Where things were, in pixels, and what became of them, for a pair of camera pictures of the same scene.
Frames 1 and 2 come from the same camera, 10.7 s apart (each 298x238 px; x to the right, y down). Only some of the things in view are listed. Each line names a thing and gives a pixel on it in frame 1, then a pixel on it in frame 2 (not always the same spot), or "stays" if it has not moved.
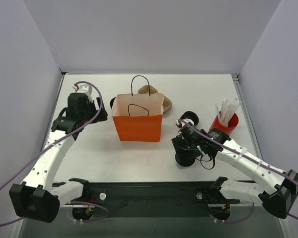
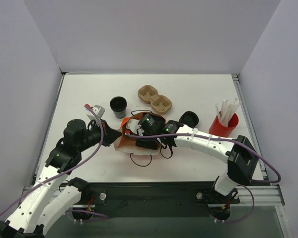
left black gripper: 99,109 → 105,134
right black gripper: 183,145 → 144,143
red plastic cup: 233,122 stays
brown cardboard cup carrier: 167,104 stays
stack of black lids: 191,116 stays
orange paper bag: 138,115 → 127,144
